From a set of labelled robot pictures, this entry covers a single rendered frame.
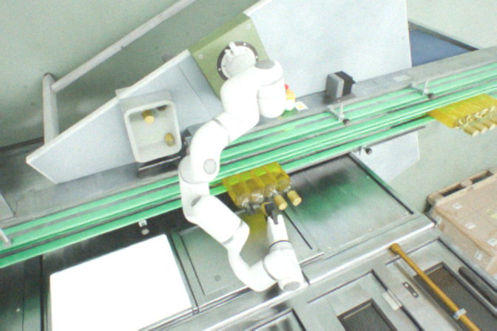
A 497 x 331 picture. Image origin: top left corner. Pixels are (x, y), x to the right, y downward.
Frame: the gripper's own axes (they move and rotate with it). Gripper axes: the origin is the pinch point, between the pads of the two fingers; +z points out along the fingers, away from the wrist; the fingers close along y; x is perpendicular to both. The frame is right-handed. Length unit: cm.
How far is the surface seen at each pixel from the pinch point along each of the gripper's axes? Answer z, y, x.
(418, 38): 105, 12, -117
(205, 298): -20.8, -11.7, 25.6
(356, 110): 37, 13, -46
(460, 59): 69, 14, -118
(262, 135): 27.1, 13.2, -3.7
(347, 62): 56, 26, -49
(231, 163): 21.6, 6.0, 9.9
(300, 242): -5.5, -12.7, -10.5
